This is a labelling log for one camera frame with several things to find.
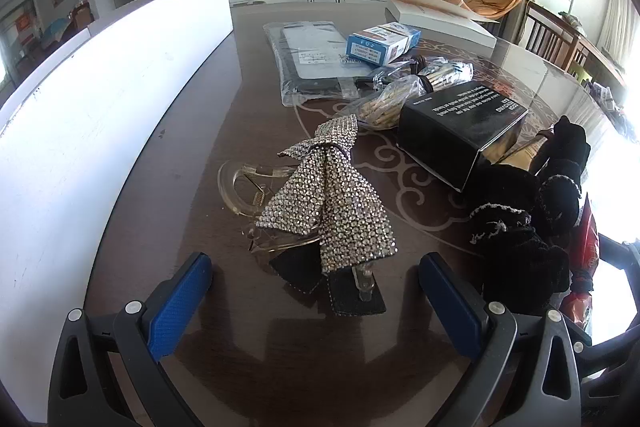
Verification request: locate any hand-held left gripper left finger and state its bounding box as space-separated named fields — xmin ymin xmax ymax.
xmin=45 ymin=252 xmax=213 ymax=427

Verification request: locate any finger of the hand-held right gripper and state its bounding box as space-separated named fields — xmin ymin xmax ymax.
xmin=570 ymin=327 xmax=640 ymax=408
xmin=597 ymin=232 xmax=640 ymax=268

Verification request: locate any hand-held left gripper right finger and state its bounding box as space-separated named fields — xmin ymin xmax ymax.
xmin=419 ymin=252 xmax=586 ymax=427

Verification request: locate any red snack packet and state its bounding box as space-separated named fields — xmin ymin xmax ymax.
xmin=560 ymin=194 xmax=601 ymax=333

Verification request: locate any black fuzzy cloth with trim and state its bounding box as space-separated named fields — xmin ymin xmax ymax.
xmin=470 ymin=116 xmax=592 ymax=315

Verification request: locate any black box with white text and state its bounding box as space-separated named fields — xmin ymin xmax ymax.
xmin=396 ymin=81 xmax=529 ymax=194

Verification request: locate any rhinestone bow hair claw clip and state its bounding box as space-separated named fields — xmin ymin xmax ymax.
xmin=217 ymin=114 xmax=400 ymax=319

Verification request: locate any large white cardboard box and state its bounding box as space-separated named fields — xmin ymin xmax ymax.
xmin=0 ymin=0 xmax=235 ymax=413

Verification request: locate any cotton swab bundle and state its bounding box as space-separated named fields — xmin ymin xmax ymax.
xmin=345 ymin=61 xmax=474 ymax=131

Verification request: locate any blue white long medicine box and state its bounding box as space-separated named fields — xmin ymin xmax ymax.
xmin=346 ymin=22 xmax=422 ymax=68

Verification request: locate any phone case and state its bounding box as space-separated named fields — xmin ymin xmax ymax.
xmin=263 ymin=21 xmax=373 ymax=108

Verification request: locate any pile of small household items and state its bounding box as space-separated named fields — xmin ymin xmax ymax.
xmin=585 ymin=77 xmax=636 ymax=132

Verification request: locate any wooden slat back chair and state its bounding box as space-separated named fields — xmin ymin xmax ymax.
xmin=522 ymin=0 xmax=576 ymax=58

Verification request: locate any flat white box with lid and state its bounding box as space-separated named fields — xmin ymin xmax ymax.
xmin=385 ymin=0 xmax=499 ymax=50

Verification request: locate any dining table with blue cloth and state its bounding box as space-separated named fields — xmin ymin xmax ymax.
xmin=40 ymin=17 xmax=76 ymax=52

